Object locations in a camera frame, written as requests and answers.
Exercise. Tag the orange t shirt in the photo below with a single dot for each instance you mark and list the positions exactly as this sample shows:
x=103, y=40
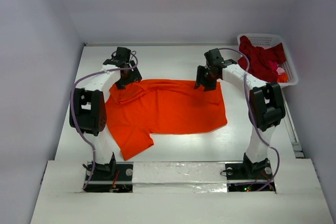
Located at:
x=161, y=106

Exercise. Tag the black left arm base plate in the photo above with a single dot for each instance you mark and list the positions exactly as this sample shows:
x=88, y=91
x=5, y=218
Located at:
x=119, y=180

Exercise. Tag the dark red t shirt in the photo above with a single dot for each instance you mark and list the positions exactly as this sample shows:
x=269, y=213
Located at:
x=259, y=59

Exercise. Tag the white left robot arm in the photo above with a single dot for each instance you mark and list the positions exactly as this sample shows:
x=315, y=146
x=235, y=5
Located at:
x=88, y=113

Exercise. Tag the metal rail right table edge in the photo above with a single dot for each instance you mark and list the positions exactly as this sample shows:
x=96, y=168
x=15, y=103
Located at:
x=296, y=145

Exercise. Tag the pink cloth in basket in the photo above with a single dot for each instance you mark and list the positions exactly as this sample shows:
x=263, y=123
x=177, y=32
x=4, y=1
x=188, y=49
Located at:
x=275, y=68

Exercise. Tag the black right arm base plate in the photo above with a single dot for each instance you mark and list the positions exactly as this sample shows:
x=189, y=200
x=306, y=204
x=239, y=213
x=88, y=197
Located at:
x=240, y=179

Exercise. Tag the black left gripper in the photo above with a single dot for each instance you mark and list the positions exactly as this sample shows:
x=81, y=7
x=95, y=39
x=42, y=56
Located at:
x=134, y=77

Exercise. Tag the small orange cloth in basket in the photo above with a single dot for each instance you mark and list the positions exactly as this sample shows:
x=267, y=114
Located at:
x=282, y=78

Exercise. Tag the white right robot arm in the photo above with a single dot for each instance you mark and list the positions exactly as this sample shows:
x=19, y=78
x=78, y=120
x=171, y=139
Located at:
x=265, y=104

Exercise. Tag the white plastic basket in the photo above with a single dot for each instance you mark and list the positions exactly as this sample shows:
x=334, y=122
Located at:
x=267, y=41

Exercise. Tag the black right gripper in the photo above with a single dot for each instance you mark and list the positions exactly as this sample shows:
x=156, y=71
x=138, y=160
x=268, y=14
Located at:
x=206, y=80

